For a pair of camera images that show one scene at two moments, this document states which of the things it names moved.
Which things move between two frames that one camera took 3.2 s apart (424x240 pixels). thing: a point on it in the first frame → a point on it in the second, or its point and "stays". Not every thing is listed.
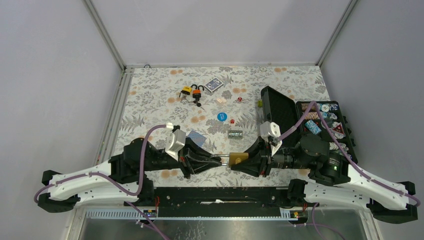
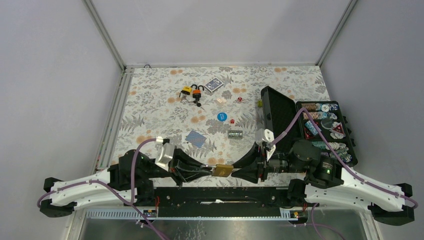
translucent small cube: [221, 100] stays
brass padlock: [234, 158] → [220, 170]
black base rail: [217, 202] stays
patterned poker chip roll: [235, 134] stays
